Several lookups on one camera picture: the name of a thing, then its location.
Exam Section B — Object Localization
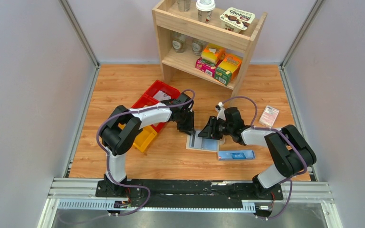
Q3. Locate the green yellow juice carton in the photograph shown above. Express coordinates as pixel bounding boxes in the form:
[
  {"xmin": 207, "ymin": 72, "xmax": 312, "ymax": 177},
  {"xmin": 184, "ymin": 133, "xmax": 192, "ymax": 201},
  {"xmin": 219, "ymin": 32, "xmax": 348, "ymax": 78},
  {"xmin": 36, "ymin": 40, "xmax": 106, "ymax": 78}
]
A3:
[{"xmin": 214, "ymin": 54, "xmax": 242, "ymax": 86}]

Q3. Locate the pink snack packet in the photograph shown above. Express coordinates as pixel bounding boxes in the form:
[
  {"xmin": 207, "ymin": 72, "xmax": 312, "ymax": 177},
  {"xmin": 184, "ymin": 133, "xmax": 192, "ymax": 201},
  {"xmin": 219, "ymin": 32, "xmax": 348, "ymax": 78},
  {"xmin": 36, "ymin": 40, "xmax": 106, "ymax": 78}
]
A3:
[{"xmin": 259, "ymin": 105, "xmax": 279, "ymax": 128}]

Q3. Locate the paper coffee cup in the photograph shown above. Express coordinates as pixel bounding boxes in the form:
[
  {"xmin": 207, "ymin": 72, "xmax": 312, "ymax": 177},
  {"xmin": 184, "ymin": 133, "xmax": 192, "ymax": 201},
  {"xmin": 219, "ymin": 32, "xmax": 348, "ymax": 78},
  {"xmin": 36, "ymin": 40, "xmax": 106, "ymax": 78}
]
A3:
[{"xmin": 195, "ymin": 0, "xmax": 216, "ymax": 23}]

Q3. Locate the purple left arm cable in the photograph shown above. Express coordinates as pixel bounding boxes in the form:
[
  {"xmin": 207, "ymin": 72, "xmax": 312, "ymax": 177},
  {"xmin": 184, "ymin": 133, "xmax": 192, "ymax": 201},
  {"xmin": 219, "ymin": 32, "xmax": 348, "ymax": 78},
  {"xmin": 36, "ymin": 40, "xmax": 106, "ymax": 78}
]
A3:
[{"xmin": 96, "ymin": 89, "xmax": 196, "ymax": 217}]

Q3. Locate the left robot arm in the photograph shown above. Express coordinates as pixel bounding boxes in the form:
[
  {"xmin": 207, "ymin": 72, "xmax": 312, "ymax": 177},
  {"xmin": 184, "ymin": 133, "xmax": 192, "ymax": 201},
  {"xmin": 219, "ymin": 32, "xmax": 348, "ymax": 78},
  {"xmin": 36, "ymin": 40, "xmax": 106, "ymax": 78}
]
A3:
[{"xmin": 96, "ymin": 91, "xmax": 195, "ymax": 188}]

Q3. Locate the white paper in bin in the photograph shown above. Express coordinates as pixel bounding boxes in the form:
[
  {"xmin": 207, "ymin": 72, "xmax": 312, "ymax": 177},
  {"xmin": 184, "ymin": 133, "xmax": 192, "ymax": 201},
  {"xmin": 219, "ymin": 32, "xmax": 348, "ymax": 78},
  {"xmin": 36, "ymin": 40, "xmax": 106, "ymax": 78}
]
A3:
[{"xmin": 153, "ymin": 90, "xmax": 171, "ymax": 102}]

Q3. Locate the red plastic bin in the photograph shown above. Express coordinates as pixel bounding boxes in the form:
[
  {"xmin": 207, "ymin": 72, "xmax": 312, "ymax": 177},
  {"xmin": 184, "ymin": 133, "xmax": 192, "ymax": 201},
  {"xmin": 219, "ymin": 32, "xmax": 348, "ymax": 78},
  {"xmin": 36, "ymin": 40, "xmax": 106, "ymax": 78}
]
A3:
[
  {"xmin": 132, "ymin": 95, "xmax": 166, "ymax": 133},
  {"xmin": 144, "ymin": 80, "xmax": 181, "ymax": 102}
]

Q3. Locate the yellow plastic bin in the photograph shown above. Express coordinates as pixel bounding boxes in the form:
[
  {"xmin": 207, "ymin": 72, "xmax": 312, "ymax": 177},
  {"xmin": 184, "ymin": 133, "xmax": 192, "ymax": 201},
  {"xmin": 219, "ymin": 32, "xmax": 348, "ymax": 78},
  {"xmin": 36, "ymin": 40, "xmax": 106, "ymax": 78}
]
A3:
[{"xmin": 133, "ymin": 125, "xmax": 158, "ymax": 153}]

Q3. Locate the metal can on shelf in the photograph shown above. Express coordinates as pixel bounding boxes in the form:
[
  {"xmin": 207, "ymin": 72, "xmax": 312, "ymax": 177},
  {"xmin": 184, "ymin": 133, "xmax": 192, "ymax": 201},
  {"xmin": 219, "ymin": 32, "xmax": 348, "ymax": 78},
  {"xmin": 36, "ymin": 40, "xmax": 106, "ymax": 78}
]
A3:
[{"xmin": 177, "ymin": 0, "xmax": 191, "ymax": 12}]

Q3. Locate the right glass water bottle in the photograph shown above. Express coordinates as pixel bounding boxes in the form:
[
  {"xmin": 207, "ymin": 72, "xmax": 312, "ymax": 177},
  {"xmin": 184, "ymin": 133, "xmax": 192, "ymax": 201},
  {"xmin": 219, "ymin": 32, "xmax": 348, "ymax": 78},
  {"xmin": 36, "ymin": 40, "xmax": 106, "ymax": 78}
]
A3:
[{"xmin": 192, "ymin": 38, "xmax": 207, "ymax": 56}]

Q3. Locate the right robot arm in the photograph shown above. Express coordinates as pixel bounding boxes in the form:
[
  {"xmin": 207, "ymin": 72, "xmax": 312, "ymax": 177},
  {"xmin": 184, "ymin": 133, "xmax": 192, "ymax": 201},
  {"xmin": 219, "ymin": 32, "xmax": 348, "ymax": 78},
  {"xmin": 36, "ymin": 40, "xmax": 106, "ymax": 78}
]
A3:
[{"xmin": 198, "ymin": 107, "xmax": 317, "ymax": 189}]

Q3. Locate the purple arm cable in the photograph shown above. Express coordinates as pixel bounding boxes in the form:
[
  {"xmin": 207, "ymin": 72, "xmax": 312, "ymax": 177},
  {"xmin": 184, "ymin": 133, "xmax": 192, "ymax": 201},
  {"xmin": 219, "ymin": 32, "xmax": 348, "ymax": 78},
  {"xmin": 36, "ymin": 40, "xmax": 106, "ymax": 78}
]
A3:
[
  {"xmin": 96, "ymin": 89, "xmax": 196, "ymax": 217},
  {"xmin": 217, "ymin": 95, "xmax": 309, "ymax": 220}
]

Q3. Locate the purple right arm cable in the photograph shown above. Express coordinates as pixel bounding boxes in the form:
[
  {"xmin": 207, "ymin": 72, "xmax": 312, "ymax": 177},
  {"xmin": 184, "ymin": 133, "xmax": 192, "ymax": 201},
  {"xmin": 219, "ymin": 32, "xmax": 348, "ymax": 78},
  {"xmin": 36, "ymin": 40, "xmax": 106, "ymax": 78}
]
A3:
[{"xmin": 217, "ymin": 95, "xmax": 309, "ymax": 220}]

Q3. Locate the wooden shelf unit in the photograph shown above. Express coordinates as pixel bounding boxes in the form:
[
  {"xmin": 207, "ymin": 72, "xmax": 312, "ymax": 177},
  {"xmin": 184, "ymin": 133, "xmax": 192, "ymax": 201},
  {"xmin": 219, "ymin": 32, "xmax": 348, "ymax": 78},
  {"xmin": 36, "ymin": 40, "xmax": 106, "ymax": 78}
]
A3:
[{"xmin": 152, "ymin": 0, "xmax": 268, "ymax": 94}]

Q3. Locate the blue gum pack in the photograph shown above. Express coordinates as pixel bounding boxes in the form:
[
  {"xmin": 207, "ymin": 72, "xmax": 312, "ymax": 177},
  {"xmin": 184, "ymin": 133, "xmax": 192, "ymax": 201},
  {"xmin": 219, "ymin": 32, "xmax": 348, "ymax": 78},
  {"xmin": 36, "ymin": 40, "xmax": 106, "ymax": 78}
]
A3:
[{"xmin": 217, "ymin": 150, "xmax": 255, "ymax": 161}]

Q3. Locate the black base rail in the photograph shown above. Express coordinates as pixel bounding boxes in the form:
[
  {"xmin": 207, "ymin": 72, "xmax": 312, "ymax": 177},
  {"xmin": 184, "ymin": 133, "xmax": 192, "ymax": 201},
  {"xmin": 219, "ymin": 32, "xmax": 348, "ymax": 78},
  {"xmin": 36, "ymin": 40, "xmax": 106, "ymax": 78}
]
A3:
[{"xmin": 95, "ymin": 179, "xmax": 283, "ymax": 209}]

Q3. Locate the pink orange juice carton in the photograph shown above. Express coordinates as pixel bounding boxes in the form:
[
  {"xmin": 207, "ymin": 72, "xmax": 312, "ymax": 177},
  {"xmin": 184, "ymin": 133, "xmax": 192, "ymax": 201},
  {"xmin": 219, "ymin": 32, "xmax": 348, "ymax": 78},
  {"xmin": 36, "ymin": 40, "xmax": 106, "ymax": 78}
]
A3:
[{"xmin": 195, "ymin": 43, "xmax": 227, "ymax": 78}]

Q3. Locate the Chobani yogurt cup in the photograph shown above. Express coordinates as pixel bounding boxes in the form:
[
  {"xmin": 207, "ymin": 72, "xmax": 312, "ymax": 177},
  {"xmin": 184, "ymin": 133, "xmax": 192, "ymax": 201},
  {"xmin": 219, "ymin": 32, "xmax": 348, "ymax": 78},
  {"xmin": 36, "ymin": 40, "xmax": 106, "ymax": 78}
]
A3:
[{"xmin": 219, "ymin": 7, "xmax": 255, "ymax": 33}]

